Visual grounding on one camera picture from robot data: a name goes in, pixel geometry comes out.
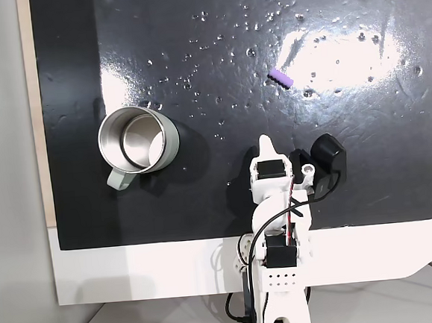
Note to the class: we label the purple ribbed pen grip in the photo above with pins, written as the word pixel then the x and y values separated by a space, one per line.
pixel 280 78

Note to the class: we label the black table mat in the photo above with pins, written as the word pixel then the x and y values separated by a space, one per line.
pixel 200 58

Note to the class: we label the grey-green steel mug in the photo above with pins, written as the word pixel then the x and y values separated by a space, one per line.
pixel 139 139

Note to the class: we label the black camera box with mount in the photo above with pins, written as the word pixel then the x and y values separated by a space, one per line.
pixel 329 156

